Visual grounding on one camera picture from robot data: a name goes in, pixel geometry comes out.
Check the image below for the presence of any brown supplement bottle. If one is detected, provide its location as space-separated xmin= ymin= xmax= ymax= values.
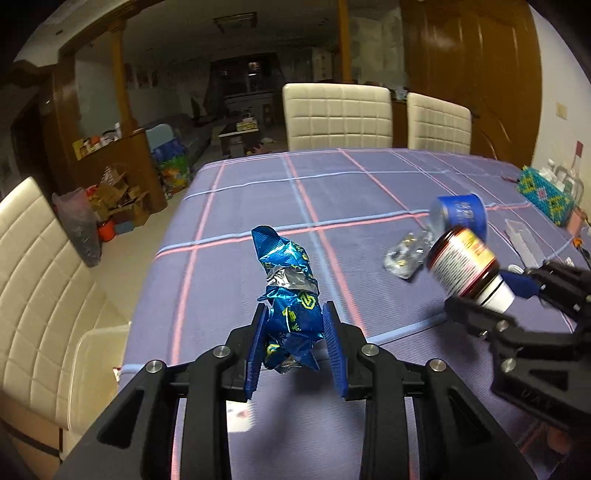
xmin=426 ymin=226 xmax=515 ymax=313

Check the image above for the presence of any blue foil snack wrapper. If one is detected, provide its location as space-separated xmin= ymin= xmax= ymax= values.
xmin=252 ymin=226 xmax=324 ymax=373

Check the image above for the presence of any clear plastic wrapper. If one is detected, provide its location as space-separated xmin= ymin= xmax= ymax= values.
xmin=383 ymin=230 xmax=434 ymax=281

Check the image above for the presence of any blue can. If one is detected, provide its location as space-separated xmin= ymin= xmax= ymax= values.
xmin=429 ymin=193 xmax=488 ymax=242

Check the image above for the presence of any clear plastic trash bin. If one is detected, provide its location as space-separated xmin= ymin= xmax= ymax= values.
xmin=61 ymin=324 xmax=130 ymax=460

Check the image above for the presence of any clear plastic strip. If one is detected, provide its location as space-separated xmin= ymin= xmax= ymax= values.
xmin=505 ymin=219 xmax=545 ymax=268

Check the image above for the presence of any green patterned tissue box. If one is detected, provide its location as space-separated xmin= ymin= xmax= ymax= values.
xmin=517 ymin=167 xmax=574 ymax=227

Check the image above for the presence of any purple plaid tablecloth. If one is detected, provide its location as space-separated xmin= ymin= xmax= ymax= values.
xmin=121 ymin=150 xmax=587 ymax=479

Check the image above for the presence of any near cream quilted chair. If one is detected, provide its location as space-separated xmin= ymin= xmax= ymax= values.
xmin=0 ymin=176 xmax=133 ymax=458

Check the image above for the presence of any orange bucket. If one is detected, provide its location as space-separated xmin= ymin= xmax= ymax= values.
xmin=97 ymin=219 xmax=116 ymax=243

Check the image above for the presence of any grey plastic bag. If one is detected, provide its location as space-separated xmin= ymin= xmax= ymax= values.
xmin=52 ymin=188 xmax=101 ymax=267

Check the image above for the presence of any colourful printed bag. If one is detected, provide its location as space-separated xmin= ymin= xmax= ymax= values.
xmin=151 ymin=138 xmax=190 ymax=199

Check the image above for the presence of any dark coffee table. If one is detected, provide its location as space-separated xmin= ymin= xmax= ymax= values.
xmin=218 ymin=116 xmax=260 ymax=158

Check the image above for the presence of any wooden partition counter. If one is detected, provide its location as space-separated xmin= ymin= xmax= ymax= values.
xmin=52 ymin=53 xmax=167 ymax=213

